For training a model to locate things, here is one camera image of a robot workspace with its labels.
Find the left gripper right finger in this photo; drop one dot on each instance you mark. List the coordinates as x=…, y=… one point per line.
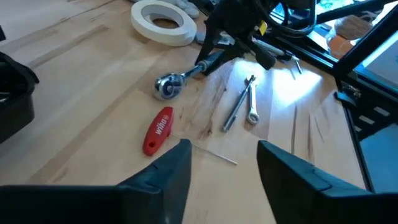
x=289, y=186

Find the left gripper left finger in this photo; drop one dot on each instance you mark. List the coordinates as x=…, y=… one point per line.
x=161, y=193

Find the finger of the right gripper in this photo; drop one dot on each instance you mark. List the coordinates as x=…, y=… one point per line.
x=208, y=43
x=264, y=59

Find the grey striped work glove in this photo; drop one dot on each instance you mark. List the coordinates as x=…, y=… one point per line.
x=189, y=9

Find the silver combination wrench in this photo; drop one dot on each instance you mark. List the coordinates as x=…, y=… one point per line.
x=253, y=102

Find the white masking tape roll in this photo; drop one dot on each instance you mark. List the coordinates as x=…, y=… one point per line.
x=161, y=35

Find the silver metal rod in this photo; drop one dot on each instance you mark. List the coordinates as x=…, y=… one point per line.
x=236, y=107

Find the small black tool bin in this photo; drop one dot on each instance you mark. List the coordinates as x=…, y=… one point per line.
x=15, y=109

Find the black aluminium rig frame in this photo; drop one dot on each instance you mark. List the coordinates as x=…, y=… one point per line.
x=367, y=43

